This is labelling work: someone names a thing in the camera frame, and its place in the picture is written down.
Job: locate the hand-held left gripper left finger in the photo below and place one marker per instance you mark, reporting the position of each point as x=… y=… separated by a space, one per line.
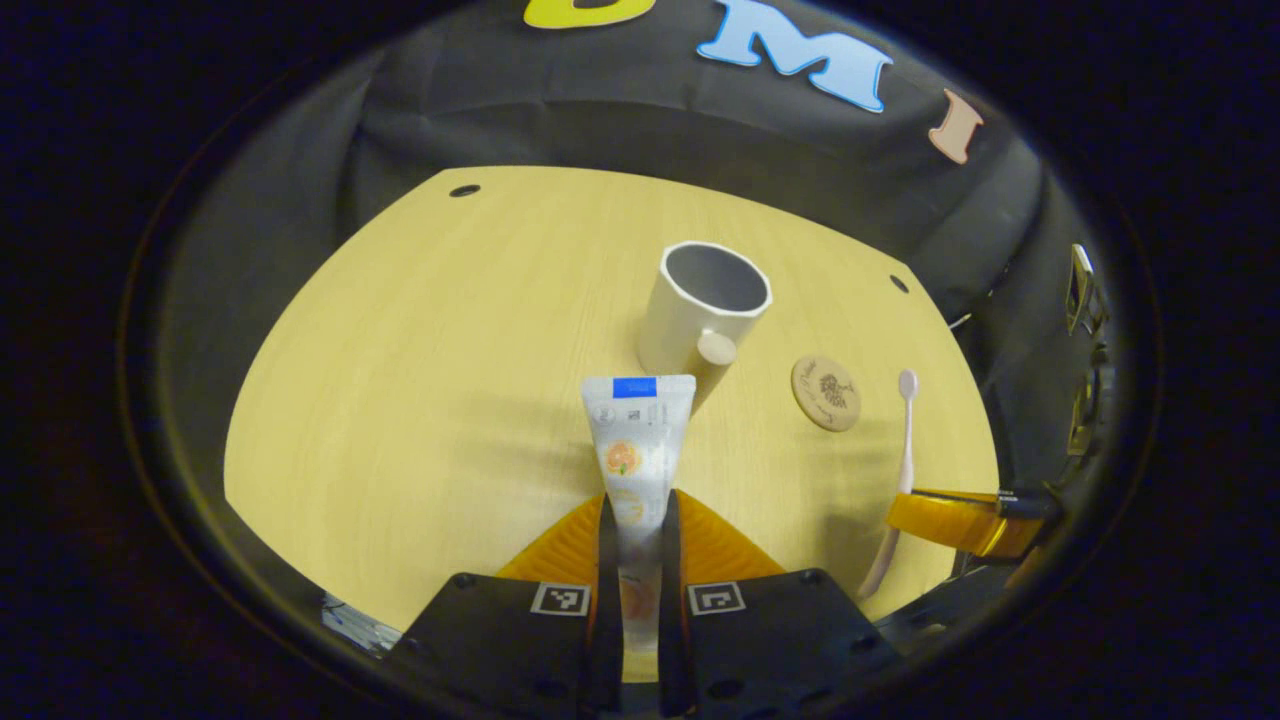
x=607 y=600

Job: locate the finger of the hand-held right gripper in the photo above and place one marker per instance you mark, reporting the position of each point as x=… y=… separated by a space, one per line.
x=960 y=522

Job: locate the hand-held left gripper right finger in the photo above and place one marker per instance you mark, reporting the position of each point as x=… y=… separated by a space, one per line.
x=670 y=620

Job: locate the pale pink toothbrush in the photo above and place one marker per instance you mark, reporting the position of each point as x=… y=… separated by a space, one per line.
x=906 y=440

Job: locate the white toothpaste tube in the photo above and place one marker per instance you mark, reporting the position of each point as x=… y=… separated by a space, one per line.
x=640 y=450

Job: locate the round wooden coaster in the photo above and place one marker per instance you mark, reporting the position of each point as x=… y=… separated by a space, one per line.
x=825 y=392

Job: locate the white cup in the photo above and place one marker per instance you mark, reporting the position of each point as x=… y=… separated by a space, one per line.
x=680 y=320

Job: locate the light wooden desktop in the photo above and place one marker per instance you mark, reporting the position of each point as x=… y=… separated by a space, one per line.
x=420 y=400

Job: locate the black backdrop cloth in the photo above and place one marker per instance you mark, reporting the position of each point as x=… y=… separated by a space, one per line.
x=500 y=120

